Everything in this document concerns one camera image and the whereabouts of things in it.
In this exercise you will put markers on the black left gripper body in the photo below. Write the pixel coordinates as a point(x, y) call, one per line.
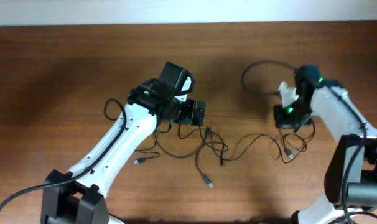
point(184, 111)

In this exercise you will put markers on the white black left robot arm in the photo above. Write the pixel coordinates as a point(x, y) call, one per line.
point(78, 196)

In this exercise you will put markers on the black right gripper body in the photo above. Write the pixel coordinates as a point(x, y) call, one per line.
point(292, 117)

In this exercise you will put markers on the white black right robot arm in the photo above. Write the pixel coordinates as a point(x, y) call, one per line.
point(350, 182)

